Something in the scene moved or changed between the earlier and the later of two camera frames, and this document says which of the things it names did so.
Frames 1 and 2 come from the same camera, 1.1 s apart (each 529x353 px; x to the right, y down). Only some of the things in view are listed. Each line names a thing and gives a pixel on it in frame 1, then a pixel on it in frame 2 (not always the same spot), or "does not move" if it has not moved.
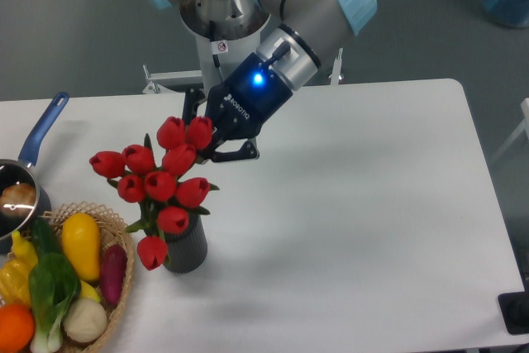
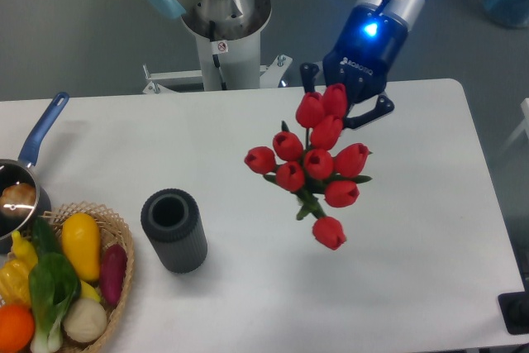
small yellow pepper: [23, 252] does not move
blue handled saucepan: [24, 198] does not move
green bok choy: [54, 283] does not move
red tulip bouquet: [155, 178] to [310, 168]
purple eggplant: [113, 266] does not move
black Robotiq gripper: [238, 107] to [361, 57]
